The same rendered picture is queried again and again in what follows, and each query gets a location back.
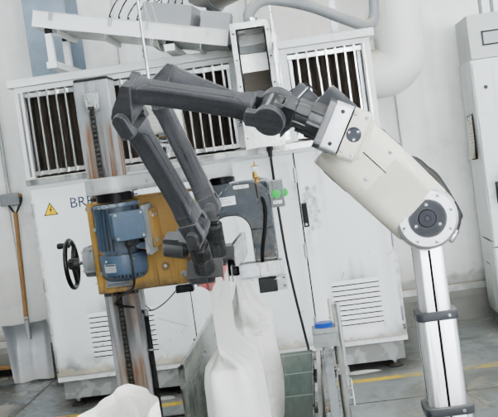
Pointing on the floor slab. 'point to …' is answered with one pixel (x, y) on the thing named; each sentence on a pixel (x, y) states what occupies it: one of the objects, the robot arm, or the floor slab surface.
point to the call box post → (331, 381)
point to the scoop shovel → (27, 333)
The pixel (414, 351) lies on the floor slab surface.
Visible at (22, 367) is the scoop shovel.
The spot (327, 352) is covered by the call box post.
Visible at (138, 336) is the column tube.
